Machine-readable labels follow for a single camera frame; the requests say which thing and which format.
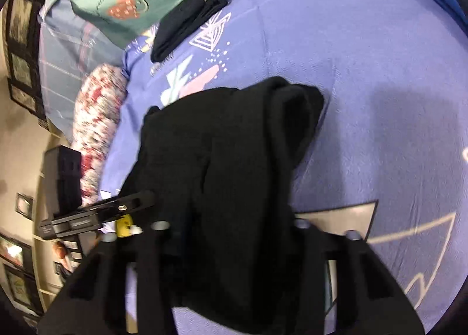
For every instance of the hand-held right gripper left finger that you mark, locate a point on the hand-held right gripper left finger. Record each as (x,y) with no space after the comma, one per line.
(153,254)

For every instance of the folded navy pants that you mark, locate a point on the folded navy pants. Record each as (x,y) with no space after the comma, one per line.
(186,17)

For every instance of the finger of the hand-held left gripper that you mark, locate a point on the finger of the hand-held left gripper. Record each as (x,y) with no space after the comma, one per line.
(131,203)

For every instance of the dark framed wall picture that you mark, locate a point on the dark framed wall picture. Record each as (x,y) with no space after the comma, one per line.
(20,289)
(22,67)
(23,204)
(20,20)
(14,251)
(25,100)

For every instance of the black pants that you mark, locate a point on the black pants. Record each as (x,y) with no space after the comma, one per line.
(226,159)

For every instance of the blue-grey plaid pillow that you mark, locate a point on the blue-grey plaid pillow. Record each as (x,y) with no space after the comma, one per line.
(62,75)

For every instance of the small yellow white object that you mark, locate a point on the small yellow white object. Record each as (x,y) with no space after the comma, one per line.
(124,227)

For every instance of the purple printed bed sheet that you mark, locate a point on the purple printed bed sheet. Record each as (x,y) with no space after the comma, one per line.
(365,101)

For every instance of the red floral pillow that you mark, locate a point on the red floral pillow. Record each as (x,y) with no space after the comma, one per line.
(98,115)

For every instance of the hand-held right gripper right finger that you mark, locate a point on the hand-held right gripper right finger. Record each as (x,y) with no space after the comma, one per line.
(310,243)

